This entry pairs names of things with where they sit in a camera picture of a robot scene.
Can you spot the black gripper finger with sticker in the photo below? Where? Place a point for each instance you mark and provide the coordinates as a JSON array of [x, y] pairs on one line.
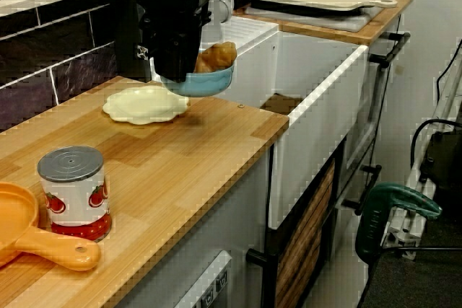
[[144, 52]]

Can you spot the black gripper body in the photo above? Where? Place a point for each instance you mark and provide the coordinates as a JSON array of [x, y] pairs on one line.
[[173, 28]]

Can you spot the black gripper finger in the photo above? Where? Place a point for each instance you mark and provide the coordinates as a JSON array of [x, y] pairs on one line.
[[177, 64]]

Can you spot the cream scalloped plate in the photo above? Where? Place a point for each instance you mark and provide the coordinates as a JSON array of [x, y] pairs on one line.
[[144, 106]]

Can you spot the wooden slat drawer front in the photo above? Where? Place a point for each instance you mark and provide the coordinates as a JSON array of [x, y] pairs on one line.
[[307, 232]]

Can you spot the orange toy frying pan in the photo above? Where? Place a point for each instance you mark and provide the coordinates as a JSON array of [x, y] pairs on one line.
[[21, 221]]

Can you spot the brown toy croissant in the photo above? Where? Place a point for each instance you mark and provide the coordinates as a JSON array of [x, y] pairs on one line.
[[216, 55]]

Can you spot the white toy sink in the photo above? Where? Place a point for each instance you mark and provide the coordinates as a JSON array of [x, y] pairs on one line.
[[317, 124]]

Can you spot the aluminium frame rail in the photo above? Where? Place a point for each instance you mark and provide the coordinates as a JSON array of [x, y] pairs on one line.
[[433, 142]]

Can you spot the grey toy dishwasher front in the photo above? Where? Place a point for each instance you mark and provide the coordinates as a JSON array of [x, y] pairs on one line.
[[213, 282]]

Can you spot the tomato soup can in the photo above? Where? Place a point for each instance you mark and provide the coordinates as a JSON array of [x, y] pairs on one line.
[[76, 196]]

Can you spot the light blue bowl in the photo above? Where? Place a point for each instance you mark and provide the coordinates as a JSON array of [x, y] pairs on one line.
[[205, 82]]

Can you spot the grey toy faucet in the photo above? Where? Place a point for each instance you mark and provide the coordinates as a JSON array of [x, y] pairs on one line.
[[222, 5]]

